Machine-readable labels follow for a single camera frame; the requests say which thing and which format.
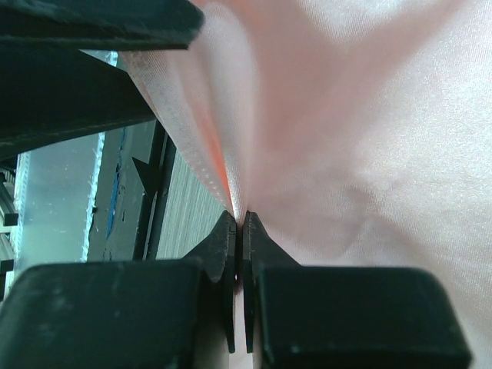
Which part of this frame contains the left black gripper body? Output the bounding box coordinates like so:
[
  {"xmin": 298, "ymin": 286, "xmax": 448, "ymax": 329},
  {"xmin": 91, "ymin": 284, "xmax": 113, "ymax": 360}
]
[{"xmin": 1, "ymin": 44, "xmax": 154, "ymax": 159}]

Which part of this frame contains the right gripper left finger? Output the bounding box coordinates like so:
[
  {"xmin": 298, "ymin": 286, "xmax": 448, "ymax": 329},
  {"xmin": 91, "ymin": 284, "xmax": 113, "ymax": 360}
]
[{"xmin": 1, "ymin": 212, "xmax": 237, "ymax": 368}]

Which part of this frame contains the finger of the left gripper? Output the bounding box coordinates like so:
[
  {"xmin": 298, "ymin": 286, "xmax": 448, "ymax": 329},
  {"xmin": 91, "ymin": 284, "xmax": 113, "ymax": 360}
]
[{"xmin": 1, "ymin": 0, "xmax": 204, "ymax": 51}]

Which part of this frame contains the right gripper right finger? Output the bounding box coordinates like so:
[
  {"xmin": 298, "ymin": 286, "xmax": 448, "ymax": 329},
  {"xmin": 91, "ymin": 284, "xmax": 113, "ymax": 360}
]
[{"xmin": 242, "ymin": 212, "xmax": 472, "ymax": 368}]

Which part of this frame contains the pink satin napkin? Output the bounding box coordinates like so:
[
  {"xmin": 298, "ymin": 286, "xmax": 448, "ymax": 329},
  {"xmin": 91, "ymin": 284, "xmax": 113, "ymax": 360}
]
[{"xmin": 122, "ymin": 1, "xmax": 491, "ymax": 368}]

